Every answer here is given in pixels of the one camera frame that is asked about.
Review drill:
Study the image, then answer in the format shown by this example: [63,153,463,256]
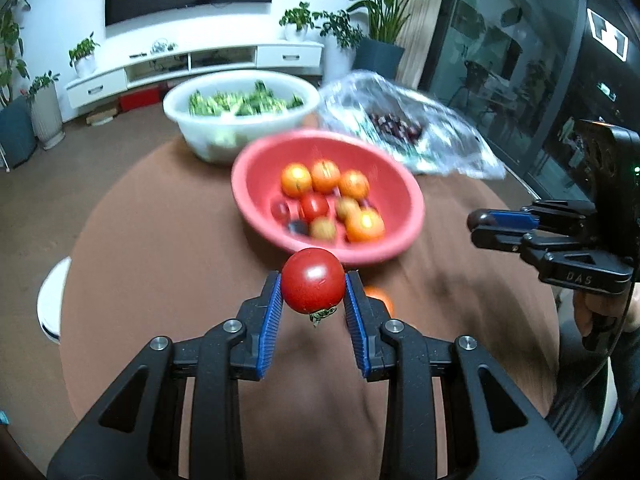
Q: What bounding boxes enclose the white plastic basin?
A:
[163,71,321,163]

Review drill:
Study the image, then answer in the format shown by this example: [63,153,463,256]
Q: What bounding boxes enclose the white round stool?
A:
[36,256,73,345]

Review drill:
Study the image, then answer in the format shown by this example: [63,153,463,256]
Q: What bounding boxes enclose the chopped green vegetables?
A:
[187,80,305,117]

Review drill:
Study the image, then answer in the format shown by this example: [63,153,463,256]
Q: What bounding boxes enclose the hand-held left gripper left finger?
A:
[47,270,286,480]

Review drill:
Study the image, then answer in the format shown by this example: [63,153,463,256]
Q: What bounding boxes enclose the red tomato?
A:
[300,193,331,222]
[280,247,347,328]

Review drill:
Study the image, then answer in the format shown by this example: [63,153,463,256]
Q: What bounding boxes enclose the clear plastic bag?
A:
[318,70,507,181]

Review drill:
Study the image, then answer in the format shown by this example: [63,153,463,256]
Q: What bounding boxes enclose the red storage box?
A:
[119,89,163,112]

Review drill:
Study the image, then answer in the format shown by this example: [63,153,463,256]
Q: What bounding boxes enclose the bunch of dark cherries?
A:
[369,112,423,143]

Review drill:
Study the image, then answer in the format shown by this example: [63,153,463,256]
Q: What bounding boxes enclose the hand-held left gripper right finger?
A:
[342,270,581,480]

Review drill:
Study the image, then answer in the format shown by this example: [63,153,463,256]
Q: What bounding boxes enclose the bushy plant tall white pot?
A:
[314,10,363,83]

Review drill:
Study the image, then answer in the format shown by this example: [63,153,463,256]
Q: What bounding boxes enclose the white television cabinet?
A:
[66,40,325,110]

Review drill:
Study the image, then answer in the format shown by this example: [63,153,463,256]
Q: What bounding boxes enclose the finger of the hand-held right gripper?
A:
[467,199,601,233]
[470,228,601,267]

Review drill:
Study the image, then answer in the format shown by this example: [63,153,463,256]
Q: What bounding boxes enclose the small plant in white pot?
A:
[279,2,315,42]
[68,32,101,78]

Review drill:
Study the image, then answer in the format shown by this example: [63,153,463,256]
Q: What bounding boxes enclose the tall tree plant blue pot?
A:
[0,0,38,168]

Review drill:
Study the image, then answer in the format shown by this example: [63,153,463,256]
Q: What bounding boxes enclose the red plastic colander basin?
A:
[231,129,426,267]

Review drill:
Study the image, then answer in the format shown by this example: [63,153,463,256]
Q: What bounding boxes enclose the plant in white ribbed pot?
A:
[26,71,66,151]

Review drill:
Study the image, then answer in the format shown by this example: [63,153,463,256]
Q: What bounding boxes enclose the glass sliding door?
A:
[420,0,640,201]

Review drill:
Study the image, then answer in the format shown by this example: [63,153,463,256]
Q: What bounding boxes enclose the broad-leaf plant blue pot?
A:
[342,0,457,81]

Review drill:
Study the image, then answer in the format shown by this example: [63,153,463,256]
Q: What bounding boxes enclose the beige curtain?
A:
[395,0,451,88]

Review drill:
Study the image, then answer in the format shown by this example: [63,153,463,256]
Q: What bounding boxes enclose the person's right hand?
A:
[572,280,640,333]

